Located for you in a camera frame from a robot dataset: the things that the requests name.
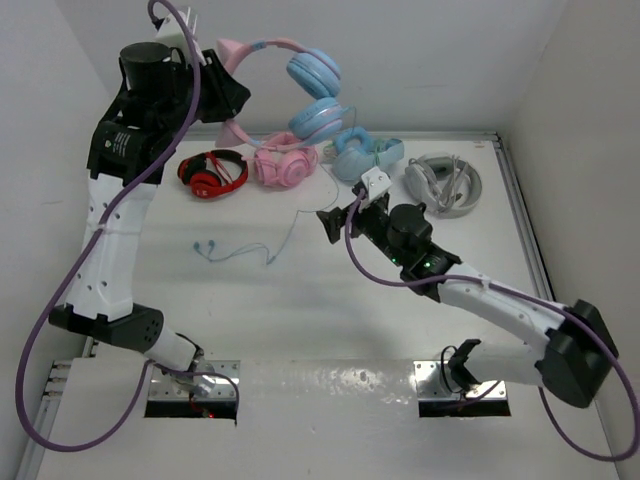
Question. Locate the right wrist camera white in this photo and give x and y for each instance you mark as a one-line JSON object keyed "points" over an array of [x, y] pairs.
{"points": [[376, 183]]}

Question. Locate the grey white headphones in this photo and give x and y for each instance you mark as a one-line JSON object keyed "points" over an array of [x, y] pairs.
{"points": [[447, 185]]}

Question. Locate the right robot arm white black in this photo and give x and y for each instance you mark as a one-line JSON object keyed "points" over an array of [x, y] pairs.
{"points": [[568, 349]]}

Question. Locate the red black headphones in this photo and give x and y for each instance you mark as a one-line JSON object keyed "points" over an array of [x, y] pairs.
{"points": [[206, 174]]}

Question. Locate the blue pink cat-ear headphones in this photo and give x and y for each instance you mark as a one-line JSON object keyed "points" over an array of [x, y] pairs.
{"points": [[314, 71]]}

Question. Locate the pink gaming headphones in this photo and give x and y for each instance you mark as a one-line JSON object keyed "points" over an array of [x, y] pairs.
{"points": [[280, 163]]}

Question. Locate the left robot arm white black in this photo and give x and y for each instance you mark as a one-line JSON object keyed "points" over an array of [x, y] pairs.
{"points": [[155, 105]]}

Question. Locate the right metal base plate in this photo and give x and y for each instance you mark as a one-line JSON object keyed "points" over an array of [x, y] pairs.
{"points": [[433, 384]]}

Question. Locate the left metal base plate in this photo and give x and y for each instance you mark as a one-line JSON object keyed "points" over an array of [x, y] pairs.
{"points": [[219, 382]]}

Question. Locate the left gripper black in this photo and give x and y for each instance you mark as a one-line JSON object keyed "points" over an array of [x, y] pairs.
{"points": [[225, 95]]}

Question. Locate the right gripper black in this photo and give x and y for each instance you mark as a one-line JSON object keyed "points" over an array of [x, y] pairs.
{"points": [[335, 219]]}

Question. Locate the light blue headphones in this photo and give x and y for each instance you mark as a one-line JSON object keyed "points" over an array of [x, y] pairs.
{"points": [[354, 151]]}

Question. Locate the metal base plate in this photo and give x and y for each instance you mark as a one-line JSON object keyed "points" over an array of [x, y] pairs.
{"points": [[433, 384], [219, 382]]}

